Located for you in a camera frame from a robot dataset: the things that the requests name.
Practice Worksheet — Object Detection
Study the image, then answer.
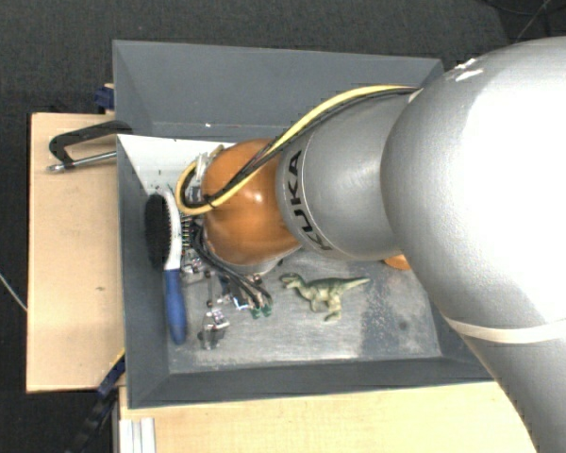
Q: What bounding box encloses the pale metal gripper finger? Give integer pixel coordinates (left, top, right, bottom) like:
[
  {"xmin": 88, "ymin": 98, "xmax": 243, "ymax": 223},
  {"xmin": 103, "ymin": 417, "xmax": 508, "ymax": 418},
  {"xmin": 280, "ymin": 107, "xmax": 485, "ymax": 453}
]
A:
[
  {"xmin": 179, "ymin": 251, "xmax": 207, "ymax": 284},
  {"xmin": 196, "ymin": 308, "xmax": 231, "ymax": 351}
]

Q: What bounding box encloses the grey metal bin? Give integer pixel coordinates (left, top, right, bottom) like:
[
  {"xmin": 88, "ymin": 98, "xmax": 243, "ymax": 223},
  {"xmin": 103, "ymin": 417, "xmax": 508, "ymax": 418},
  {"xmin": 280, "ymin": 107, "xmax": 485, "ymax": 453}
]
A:
[{"xmin": 111, "ymin": 39, "xmax": 494, "ymax": 411}]

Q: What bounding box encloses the green toy dinosaur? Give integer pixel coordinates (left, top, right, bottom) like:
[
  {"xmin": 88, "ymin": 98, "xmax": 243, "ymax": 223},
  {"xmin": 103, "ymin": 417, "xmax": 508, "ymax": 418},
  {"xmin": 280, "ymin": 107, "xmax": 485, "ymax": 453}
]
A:
[{"xmin": 278, "ymin": 272, "xmax": 372, "ymax": 324}]

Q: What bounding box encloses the pale wood flat board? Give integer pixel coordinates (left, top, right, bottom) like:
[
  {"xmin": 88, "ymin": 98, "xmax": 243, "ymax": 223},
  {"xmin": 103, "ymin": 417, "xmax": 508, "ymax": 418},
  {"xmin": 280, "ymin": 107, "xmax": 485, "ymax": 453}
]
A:
[{"xmin": 25, "ymin": 112, "xmax": 126, "ymax": 394}]

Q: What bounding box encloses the orange round thing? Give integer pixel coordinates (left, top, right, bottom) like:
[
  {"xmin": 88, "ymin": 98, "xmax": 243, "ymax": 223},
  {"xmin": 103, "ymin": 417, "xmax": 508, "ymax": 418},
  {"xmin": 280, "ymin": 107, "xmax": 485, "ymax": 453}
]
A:
[{"xmin": 382, "ymin": 253, "xmax": 413, "ymax": 272}]

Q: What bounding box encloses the black brush with blue handle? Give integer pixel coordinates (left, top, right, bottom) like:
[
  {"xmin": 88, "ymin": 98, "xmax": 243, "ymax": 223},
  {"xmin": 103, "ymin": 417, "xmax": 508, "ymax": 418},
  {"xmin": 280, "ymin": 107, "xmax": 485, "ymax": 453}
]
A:
[{"xmin": 143, "ymin": 188, "xmax": 189, "ymax": 346}]

